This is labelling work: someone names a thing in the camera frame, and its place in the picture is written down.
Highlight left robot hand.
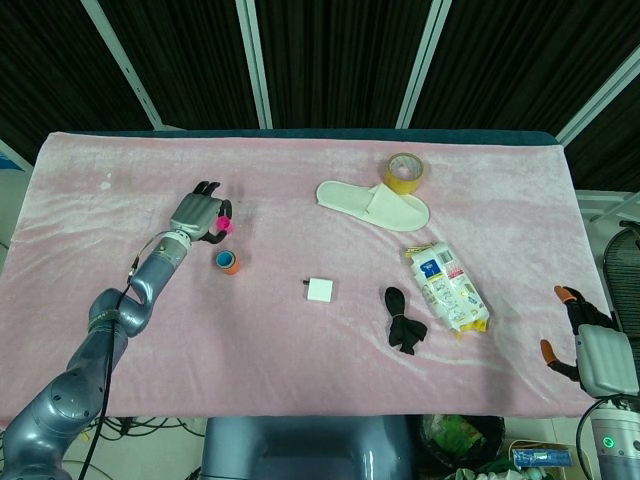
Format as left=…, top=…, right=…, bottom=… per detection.
left=168, top=180, right=234, bottom=246

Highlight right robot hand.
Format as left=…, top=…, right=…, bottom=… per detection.
left=539, top=284, right=640, bottom=399

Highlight orange plastic cup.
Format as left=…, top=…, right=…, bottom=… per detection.
left=214, top=249, right=241, bottom=277

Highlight black mesh office chair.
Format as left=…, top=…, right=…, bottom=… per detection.
left=602, top=219, right=640, bottom=331

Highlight blue flat box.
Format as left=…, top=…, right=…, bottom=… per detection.
left=509, top=447, right=574, bottom=469

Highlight white power adapter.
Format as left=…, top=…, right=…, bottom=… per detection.
left=300, top=277, right=337, bottom=304

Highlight white disposable slipper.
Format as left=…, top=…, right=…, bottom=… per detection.
left=314, top=180, right=431, bottom=233

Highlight black trash bin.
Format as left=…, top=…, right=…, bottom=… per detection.
left=418, top=413, right=506, bottom=480

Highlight white metal rack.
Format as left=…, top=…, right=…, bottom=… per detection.
left=574, top=189, right=640, bottom=221

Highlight white and yellow plastic package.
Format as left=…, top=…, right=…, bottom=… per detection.
left=402, top=241, right=490, bottom=342

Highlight teal table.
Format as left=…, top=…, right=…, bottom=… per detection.
left=152, top=128, right=564, bottom=147

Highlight blue and white board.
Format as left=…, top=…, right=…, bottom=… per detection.
left=0, top=139, right=29, bottom=174

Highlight black tied socks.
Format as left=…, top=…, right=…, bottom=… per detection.
left=383, top=286, right=430, bottom=357

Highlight yellow tape roll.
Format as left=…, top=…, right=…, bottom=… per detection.
left=383, top=152, right=427, bottom=195

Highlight pink plush cloth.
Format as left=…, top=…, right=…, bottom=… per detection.
left=0, top=130, right=634, bottom=431

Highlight blue-grey robot torso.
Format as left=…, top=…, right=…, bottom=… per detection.
left=199, top=415, right=414, bottom=480

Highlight cable on right arm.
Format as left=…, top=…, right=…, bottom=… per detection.
left=574, top=399, right=604, bottom=480

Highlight white frame post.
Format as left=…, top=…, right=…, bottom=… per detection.
left=555, top=54, right=640, bottom=144
left=79, top=0, right=166, bottom=129
left=237, top=0, right=274, bottom=129
left=398, top=0, right=454, bottom=129

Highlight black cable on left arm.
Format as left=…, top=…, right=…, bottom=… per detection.
left=87, top=232, right=174, bottom=480

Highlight black floor cables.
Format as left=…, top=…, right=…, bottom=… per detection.
left=64, top=415, right=206, bottom=480

